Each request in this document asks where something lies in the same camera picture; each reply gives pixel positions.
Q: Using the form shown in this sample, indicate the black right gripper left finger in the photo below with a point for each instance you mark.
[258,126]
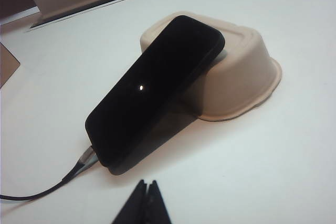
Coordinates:
[132,205]

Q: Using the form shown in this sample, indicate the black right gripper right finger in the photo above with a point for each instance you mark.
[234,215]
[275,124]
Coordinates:
[156,205]

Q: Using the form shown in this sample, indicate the black smartphone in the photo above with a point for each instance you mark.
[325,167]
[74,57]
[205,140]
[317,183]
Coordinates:
[152,90]

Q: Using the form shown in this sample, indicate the beige paper pulp bowl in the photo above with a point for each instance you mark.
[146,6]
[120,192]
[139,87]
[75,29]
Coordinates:
[241,77]

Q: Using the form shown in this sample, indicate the long brown cardboard box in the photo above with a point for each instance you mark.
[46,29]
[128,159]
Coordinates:
[8,66]

